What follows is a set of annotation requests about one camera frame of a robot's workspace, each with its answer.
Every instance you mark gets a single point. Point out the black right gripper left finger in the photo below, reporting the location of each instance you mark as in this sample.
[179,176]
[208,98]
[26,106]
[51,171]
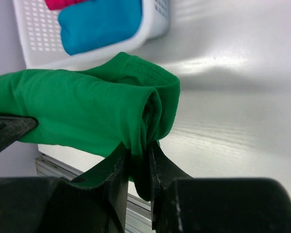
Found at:
[93,202]

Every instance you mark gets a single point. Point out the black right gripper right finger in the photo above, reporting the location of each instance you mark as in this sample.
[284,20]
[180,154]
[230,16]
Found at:
[183,204]

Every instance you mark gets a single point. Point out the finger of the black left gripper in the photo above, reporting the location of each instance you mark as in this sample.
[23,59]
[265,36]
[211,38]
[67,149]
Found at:
[12,128]

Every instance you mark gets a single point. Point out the green t shirt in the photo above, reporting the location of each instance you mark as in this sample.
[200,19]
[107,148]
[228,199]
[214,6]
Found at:
[125,100]

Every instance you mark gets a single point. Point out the white perforated plastic basket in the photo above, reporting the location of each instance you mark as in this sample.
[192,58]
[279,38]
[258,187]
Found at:
[40,34]

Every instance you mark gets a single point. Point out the rolled red t shirt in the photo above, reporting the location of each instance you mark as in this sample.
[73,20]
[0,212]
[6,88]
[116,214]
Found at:
[61,4]

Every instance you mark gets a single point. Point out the rolled blue t shirt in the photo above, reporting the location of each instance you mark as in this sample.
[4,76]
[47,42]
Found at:
[93,24]

